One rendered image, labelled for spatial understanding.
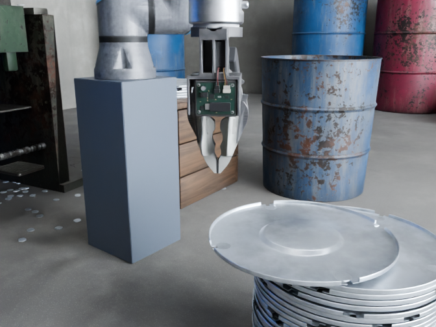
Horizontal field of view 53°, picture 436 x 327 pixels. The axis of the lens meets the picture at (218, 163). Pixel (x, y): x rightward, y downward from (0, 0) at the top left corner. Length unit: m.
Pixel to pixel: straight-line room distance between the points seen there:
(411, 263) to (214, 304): 0.45
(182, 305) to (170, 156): 0.39
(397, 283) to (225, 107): 0.32
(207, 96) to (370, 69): 1.00
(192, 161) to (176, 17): 0.54
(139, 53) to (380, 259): 0.71
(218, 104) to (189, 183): 0.90
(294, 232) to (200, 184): 0.85
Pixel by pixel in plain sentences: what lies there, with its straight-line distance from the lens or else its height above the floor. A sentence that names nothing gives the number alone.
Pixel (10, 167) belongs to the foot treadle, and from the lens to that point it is 1.49.
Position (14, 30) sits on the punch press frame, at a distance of 1.63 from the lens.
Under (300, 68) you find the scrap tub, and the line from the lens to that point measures 1.46.
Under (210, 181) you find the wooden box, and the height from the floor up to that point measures 0.05.
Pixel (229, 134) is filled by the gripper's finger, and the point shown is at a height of 0.41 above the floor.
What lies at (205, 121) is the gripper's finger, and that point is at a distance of 0.65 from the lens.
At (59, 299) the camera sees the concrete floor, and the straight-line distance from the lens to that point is 1.06.
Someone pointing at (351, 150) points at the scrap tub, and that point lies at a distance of 1.55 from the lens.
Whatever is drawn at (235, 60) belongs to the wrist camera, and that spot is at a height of 0.51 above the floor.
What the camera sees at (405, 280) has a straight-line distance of 0.65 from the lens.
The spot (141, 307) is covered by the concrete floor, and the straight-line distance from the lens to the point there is 0.99.
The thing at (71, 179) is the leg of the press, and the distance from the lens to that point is 1.76.
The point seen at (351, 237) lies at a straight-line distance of 0.73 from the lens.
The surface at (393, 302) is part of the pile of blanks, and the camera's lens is 0.62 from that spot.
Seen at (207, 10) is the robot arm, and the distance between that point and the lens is 0.60.
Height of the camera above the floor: 0.54
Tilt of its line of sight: 16 degrees down
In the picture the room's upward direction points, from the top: straight up
